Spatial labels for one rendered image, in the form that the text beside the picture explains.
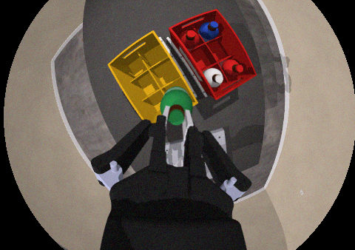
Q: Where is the blue bottle with light blue label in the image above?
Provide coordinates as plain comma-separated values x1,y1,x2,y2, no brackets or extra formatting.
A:
198,21,219,42

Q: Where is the red crate with dividers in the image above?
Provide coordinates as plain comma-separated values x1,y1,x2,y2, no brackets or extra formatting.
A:
169,9,257,100

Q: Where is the white bottle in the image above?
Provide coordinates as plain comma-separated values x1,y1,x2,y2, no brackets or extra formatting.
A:
202,68,223,87

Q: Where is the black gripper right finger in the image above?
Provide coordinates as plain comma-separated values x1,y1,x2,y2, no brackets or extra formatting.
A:
183,109,251,202

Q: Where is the green bottle with pale green label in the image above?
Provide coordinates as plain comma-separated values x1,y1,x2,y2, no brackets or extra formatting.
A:
160,87,193,125

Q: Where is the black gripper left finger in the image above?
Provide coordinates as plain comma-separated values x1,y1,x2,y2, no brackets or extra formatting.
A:
91,106,170,198

